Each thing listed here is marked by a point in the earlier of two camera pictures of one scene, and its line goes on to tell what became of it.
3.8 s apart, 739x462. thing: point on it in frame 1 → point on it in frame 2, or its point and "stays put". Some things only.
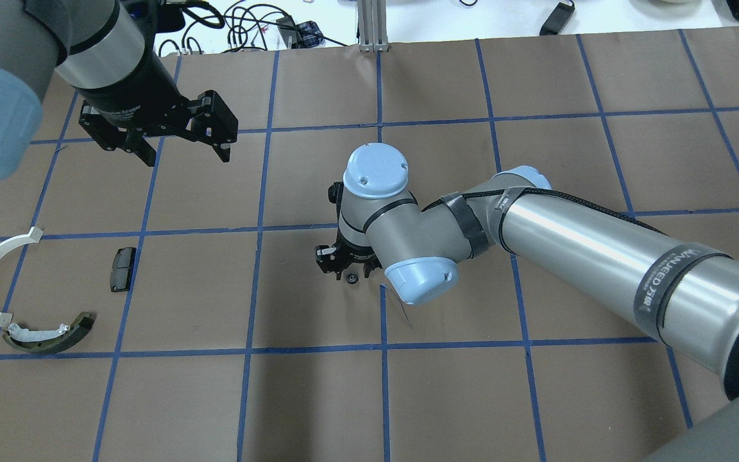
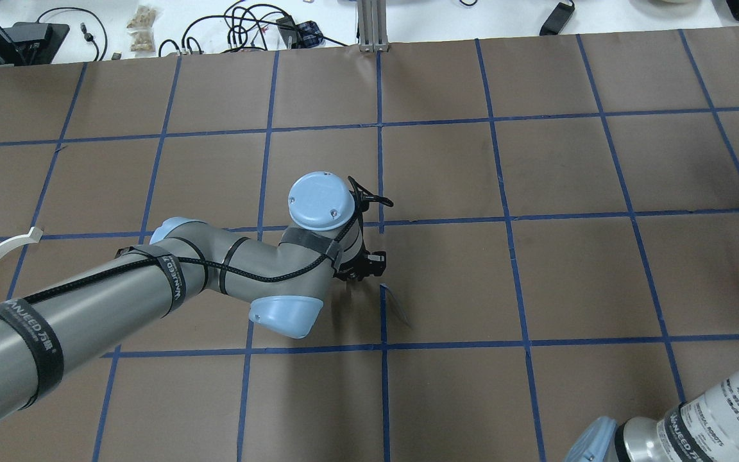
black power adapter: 556,19 stays put
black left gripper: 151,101 → 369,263
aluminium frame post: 372,19 stays put
